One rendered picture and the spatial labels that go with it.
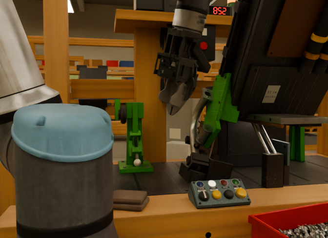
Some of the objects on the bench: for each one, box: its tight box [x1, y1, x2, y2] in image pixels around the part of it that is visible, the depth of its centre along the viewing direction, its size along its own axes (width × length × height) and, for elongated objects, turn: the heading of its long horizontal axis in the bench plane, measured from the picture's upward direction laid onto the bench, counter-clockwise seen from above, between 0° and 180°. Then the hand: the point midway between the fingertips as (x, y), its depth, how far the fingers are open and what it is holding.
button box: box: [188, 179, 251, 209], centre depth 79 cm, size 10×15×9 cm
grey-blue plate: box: [271, 139, 290, 185], centre depth 98 cm, size 10×2×14 cm
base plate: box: [113, 155, 328, 196], centre depth 112 cm, size 42×110×2 cm
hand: (173, 110), depth 74 cm, fingers closed
